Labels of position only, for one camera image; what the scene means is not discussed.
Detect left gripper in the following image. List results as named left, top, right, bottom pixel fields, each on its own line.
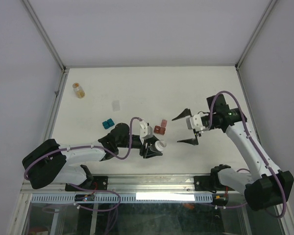
left=117, top=135, right=162, bottom=157

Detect white pill bottle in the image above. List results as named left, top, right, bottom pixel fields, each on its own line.
left=154, top=140, right=167, bottom=152

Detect red pill box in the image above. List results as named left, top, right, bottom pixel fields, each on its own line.
left=153, top=119, right=168, bottom=135

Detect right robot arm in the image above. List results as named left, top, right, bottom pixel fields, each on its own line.
left=176, top=91, right=294, bottom=218

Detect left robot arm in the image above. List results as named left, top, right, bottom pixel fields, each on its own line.
left=22, top=120, right=167, bottom=190

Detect small glass vial orange pills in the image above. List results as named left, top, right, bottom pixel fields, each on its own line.
left=73, top=83, right=85, bottom=98

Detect teal pill box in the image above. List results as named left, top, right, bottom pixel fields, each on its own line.
left=102, top=118, right=115, bottom=129

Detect clear plastic pill box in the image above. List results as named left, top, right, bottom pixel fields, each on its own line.
left=112, top=100, right=121, bottom=112

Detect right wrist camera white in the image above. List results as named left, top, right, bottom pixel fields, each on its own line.
left=186, top=114, right=205, bottom=132

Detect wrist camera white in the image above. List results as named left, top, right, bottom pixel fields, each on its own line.
left=139, top=120, right=153, bottom=140
left=186, top=114, right=205, bottom=132

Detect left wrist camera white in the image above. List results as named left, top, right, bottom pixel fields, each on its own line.
left=139, top=120, right=153, bottom=140

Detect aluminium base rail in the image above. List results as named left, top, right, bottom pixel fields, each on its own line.
left=21, top=173, right=285, bottom=195

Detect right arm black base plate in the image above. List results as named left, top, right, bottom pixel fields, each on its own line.
left=194, top=175, right=235, bottom=193

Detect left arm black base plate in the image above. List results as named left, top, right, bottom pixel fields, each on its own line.
left=76, top=175, right=108, bottom=191

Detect grey slotted cable duct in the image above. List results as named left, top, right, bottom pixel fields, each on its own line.
left=31, top=192, right=213, bottom=204

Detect aluminium frame post right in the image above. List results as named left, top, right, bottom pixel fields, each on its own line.
left=235, top=0, right=279, bottom=71

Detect aluminium frame post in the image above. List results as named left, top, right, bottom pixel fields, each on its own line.
left=22, top=0, right=69, bottom=74
left=235, top=0, right=279, bottom=71

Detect aluminium frame post left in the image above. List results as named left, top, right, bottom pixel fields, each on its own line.
left=22, top=0, right=69, bottom=74

